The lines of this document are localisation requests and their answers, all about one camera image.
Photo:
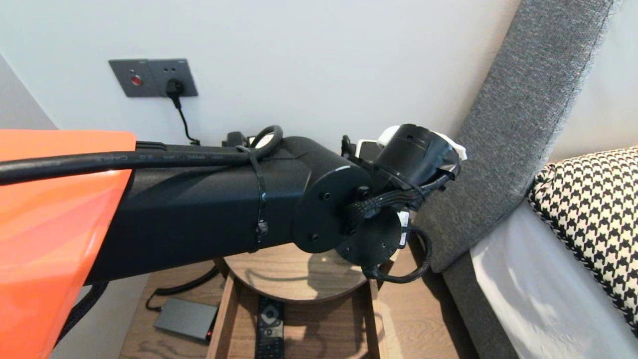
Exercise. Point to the black telephone handset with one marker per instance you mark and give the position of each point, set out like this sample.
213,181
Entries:
234,138

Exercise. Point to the grey power adapter box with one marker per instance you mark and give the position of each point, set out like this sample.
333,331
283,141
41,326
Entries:
184,319

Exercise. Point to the grey fabric headboard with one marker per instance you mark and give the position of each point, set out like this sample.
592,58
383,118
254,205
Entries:
498,124

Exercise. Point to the black white houndstooth pillow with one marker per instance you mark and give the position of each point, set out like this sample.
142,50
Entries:
593,209

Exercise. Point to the black power plug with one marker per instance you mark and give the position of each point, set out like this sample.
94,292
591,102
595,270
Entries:
174,89

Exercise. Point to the grey wall socket panel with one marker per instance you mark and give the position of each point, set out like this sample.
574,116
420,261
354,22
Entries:
174,69

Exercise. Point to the black TV remote control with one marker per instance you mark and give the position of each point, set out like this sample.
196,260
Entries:
269,329

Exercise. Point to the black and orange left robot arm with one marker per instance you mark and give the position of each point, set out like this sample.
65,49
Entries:
199,214

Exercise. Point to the grey fabric bed base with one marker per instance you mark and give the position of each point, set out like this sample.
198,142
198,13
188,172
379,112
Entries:
473,309

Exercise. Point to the grey switch panel red button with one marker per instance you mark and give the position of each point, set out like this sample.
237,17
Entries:
130,79

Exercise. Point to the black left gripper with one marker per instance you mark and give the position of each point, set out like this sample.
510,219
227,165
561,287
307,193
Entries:
403,229

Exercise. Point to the wooden table drawer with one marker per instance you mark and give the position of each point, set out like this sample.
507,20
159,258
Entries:
324,329

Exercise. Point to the round wooden side table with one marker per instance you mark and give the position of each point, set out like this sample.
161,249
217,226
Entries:
279,269

